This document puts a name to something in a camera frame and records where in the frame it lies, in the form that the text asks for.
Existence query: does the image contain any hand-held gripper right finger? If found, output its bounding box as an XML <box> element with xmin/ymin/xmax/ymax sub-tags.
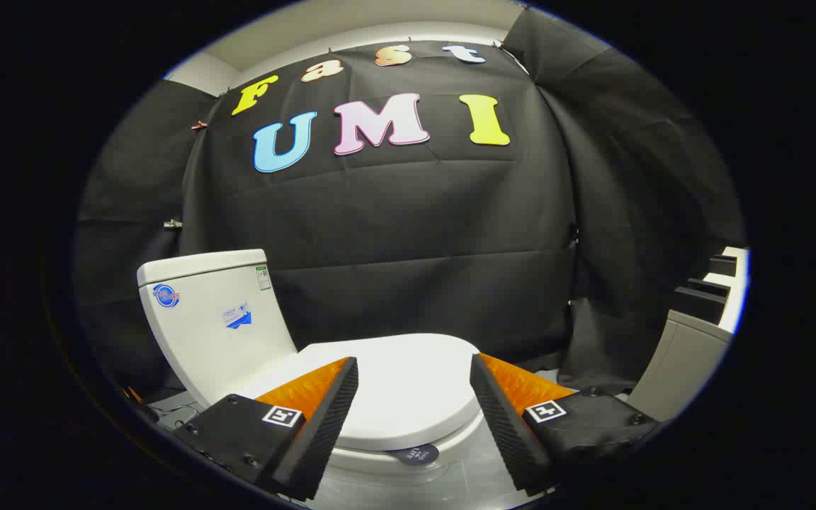
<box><xmin>470</xmin><ymin>353</ymin><xmax>661</xmax><ymax>497</ymax></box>

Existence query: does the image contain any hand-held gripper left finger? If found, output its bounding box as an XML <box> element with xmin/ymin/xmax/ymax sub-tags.
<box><xmin>171</xmin><ymin>356</ymin><xmax>359</xmax><ymax>502</ymax></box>

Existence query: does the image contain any white toilet lid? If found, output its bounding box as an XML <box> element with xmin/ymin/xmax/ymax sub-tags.
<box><xmin>238</xmin><ymin>333</ymin><xmax>484</xmax><ymax>452</ymax></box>

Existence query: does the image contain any white toilet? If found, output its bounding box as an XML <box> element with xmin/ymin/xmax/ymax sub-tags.
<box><xmin>137</xmin><ymin>248</ymin><xmax>487</xmax><ymax>487</ymax></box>

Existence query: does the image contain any grey cabinet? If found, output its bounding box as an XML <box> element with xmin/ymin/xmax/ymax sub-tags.
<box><xmin>628</xmin><ymin>246</ymin><xmax>750</xmax><ymax>424</ymax></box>

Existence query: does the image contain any orange black tool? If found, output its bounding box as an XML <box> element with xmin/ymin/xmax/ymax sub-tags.
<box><xmin>122</xmin><ymin>386</ymin><xmax>159</xmax><ymax>423</ymax></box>

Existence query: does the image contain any black backdrop cloth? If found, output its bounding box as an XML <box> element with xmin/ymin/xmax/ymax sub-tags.
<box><xmin>75</xmin><ymin>7</ymin><xmax>746</xmax><ymax>399</ymax></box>

